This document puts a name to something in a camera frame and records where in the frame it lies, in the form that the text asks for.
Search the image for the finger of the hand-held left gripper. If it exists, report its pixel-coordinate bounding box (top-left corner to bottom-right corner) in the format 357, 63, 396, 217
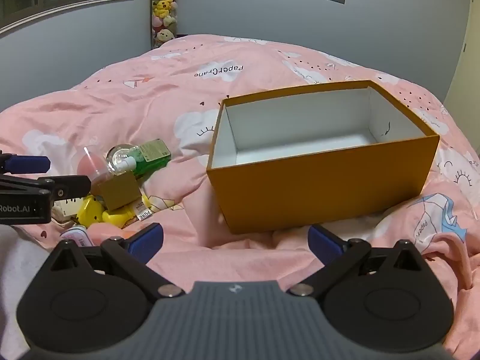
0, 152, 52, 175
0, 175, 92, 200

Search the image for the green liquid bottle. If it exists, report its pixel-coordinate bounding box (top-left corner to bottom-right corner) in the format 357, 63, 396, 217
112, 139, 172, 178

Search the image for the pink printed blanket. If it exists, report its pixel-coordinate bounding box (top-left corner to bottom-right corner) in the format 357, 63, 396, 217
0, 34, 480, 354

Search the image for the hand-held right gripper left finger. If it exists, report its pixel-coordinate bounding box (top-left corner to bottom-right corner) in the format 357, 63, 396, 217
37, 223, 185, 298

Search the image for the stack of plush toys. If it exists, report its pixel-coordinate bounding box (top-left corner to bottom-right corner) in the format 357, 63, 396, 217
151, 0, 180, 49

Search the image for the pink ball capsule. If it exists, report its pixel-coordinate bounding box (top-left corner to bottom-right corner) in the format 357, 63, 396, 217
76, 146, 110, 181

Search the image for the small gold cardboard box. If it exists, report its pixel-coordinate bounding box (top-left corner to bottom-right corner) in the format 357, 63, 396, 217
91, 172, 143, 211

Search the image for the round metal tin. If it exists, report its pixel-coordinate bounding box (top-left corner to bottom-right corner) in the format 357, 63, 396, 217
59, 225, 93, 247

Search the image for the round gold compact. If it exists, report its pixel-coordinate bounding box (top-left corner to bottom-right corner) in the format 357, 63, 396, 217
106, 143, 133, 170

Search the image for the white box with black print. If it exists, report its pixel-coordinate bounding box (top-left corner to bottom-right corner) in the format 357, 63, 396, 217
52, 197, 85, 218

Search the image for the yellow duck toy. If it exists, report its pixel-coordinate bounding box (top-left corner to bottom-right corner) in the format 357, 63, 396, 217
76, 195, 106, 228

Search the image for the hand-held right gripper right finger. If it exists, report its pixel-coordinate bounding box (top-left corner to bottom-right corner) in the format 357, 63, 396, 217
286, 224, 432, 296

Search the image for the orange cardboard box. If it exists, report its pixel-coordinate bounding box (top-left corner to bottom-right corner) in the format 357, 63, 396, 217
206, 80, 440, 235

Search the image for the yellow tube with white label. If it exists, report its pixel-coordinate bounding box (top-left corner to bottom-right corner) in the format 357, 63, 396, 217
102, 195, 155, 229

